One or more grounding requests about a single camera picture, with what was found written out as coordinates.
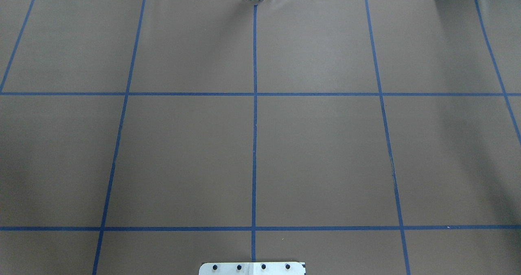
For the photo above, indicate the white camera post with base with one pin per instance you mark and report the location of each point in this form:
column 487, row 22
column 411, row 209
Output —
column 252, row 268

